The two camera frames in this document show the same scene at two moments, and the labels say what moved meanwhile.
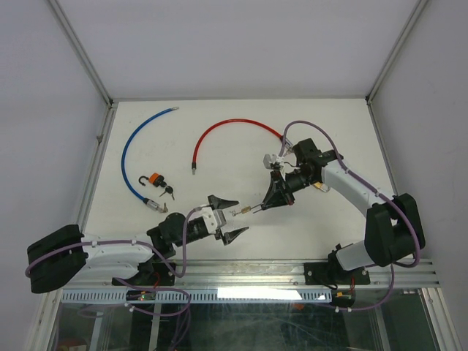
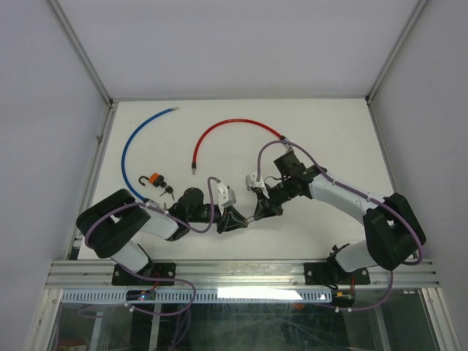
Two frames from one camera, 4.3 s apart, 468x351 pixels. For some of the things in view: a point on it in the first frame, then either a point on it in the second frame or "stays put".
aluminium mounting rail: (278, 274) stays put
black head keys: (168, 189) stays put
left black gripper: (217, 203) to (230, 218)
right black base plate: (333, 273) stays put
